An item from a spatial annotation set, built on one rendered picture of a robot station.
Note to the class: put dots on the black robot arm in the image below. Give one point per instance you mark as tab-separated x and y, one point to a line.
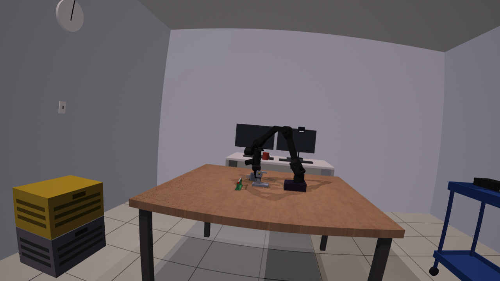
287	132

